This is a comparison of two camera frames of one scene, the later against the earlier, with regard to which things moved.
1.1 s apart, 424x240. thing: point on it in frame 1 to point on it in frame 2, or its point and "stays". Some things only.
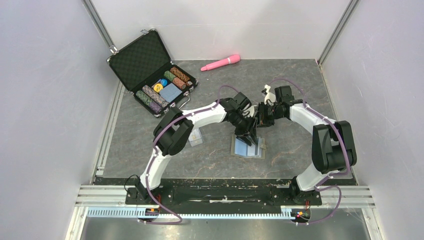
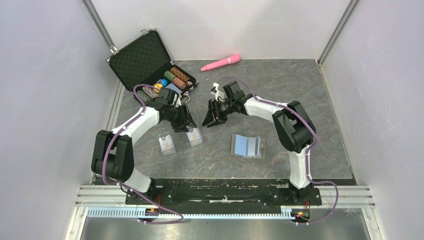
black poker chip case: [157, 83] stays
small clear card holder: [240, 147] stays
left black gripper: [245, 131] to [186, 120]
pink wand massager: [230, 60] stays
